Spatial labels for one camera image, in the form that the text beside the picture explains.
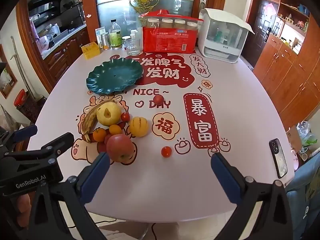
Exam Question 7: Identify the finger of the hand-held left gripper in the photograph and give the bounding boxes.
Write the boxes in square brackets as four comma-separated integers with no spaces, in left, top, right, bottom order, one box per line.
[0,124,38,151]
[5,132,75,166]

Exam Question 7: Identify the wooden kitchen counter cabinet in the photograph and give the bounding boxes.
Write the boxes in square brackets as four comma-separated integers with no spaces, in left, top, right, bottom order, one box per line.
[41,27,90,80]

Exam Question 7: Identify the black smartphone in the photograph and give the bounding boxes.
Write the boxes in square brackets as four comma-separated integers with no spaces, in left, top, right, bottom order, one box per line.
[269,138,288,179]

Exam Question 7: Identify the yellow pear with sticker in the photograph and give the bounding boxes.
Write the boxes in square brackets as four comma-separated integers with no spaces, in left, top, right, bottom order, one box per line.
[96,101,122,126]

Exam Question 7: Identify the red-lidded bin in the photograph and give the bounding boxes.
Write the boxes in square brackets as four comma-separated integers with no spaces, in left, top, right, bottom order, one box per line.
[14,89,40,123]

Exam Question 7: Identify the clear plastic bag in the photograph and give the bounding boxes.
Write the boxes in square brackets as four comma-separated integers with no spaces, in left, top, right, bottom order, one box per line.
[296,121,318,147]

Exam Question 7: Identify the large red apple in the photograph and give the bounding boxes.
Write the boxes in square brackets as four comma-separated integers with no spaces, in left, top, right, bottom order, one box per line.
[106,134,135,163]

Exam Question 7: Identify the person's left hand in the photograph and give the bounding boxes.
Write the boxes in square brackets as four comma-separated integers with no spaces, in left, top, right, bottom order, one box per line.
[16,194,32,227]

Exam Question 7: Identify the dark entry door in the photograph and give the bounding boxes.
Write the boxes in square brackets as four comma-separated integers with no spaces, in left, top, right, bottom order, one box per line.
[244,0,279,67]

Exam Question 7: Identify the yellow box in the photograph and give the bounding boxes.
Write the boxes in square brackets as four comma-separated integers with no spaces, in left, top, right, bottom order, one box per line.
[82,42,101,60]

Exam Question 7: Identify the clear bottle with green label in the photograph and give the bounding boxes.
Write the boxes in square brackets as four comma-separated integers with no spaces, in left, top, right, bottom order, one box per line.
[109,19,123,50]

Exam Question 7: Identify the dark green wavy plate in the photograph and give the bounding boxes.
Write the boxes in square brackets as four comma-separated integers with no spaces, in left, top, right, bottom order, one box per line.
[86,57,144,95]

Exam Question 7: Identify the printed white table cover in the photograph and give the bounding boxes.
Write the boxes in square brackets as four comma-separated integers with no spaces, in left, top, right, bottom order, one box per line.
[26,47,295,223]

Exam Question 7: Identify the yellow striped melon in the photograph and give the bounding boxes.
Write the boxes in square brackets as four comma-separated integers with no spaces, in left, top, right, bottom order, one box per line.
[129,116,149,137]

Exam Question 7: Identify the black range hood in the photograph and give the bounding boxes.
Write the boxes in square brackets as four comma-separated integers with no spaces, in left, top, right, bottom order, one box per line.
[27,0,72,12]

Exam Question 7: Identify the white and green carton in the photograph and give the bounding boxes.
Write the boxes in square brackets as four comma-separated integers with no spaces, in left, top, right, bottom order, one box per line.
[95,26,107,48]

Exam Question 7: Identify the cardboard box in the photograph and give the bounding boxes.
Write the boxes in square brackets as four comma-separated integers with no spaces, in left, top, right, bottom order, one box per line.
[286,126,303,153]

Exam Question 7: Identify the small orange tangerine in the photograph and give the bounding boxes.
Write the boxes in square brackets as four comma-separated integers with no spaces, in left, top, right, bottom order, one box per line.
[109,124,123,135]
[93,128,108,142]

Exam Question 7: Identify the metal can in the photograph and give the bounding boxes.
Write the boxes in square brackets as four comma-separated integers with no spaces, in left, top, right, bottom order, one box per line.
[101,33,111,50]

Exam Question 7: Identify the metal mop pole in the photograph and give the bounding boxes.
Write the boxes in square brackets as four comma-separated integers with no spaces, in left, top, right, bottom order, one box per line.
[11,36,38,100]

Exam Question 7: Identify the white countertop cup cabinet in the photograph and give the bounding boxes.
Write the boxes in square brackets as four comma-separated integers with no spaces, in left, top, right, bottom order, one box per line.
[197,8,255,64]

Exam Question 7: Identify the blue chair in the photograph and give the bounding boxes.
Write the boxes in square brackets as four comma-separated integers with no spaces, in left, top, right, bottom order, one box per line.
[285,152,320,240]

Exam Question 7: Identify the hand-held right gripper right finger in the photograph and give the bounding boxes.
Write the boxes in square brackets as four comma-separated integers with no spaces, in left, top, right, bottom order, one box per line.
[211,152,293,240]

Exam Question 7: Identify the clear drinking glass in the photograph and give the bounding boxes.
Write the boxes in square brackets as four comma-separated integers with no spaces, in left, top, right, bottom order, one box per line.
[124,38,141,56]

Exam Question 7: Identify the frosted glass door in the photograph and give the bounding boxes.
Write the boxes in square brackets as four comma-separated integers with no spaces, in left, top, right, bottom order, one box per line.
[96,0,195,30]

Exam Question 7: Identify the spotted yellow banana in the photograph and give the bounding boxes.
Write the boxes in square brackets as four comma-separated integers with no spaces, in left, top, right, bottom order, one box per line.
[80,99,115,143]

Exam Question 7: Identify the tall wooden cabinet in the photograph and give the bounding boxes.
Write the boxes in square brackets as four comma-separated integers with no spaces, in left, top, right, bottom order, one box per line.
[252,0,320,128]

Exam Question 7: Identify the wooden wall niche frame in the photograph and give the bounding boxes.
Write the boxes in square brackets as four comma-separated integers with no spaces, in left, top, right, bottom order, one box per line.
[0,45,18,99]

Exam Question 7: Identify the red plastic package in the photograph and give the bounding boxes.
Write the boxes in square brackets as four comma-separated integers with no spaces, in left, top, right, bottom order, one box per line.
[139,9,204,53]

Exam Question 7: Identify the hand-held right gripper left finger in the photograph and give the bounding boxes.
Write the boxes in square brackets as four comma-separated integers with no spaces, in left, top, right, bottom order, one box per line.
[10,152,112,240]

